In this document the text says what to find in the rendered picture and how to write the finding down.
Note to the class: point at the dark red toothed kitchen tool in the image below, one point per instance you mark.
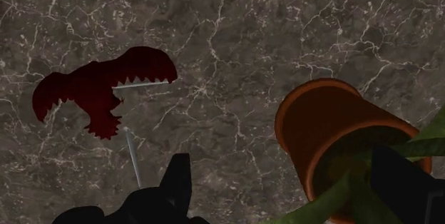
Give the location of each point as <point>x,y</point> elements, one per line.
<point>97,87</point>

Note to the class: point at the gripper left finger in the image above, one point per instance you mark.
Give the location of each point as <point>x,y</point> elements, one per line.
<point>175,181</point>

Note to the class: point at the terracotta pot with green plant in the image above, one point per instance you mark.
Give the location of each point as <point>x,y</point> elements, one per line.
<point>313,119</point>

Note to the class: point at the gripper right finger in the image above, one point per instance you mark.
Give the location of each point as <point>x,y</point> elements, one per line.
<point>406,188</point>

